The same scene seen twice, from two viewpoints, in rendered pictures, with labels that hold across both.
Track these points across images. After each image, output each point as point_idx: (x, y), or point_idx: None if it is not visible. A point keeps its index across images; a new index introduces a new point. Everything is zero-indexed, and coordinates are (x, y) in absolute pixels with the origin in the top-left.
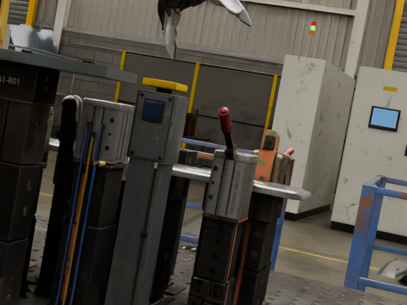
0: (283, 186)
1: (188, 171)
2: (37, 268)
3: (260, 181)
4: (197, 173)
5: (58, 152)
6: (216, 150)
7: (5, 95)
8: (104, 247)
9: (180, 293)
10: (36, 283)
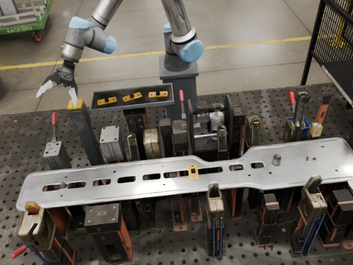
0: (30, 198)
1: (78, 167)
2: (169, 226)
3: (43, 194)
4: (73, 167)
5: (139, 155)
6: (60, 141)
7: None
8: None
9: (99, 255)
10: (155, 204)
